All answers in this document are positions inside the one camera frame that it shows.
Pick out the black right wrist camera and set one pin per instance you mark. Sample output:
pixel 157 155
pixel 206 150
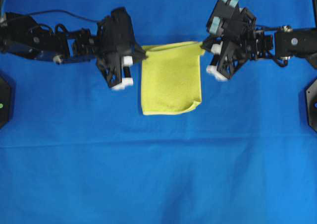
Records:
pixel 228 19

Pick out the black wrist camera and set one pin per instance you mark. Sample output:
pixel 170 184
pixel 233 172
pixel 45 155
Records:
pixel 228 19
pixel 115 33

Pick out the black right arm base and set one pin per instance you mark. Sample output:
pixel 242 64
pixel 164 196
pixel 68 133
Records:
pixel 311 105

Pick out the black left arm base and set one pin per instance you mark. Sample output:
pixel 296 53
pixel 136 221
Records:
pixel 5 101

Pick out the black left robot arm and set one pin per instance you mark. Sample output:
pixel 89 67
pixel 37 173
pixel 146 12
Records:
pixel 22 36

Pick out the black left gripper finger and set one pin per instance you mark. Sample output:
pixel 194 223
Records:
pixel 126 71
pixel 139 52

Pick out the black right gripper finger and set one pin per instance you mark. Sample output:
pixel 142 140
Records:
pixel 207 44
pixel 215 60

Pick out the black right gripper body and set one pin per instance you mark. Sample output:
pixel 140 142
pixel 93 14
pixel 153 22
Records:
pixel 234 53

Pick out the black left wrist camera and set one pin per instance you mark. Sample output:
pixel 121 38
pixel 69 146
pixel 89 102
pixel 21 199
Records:
pixel 115 33

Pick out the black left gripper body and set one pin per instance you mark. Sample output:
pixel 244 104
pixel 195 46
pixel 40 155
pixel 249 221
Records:
pixel 86 48

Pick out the yellow-green towel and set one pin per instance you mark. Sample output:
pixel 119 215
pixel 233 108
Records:
pixel 171 78

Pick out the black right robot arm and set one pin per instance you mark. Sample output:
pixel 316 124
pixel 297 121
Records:
pixel 288 43

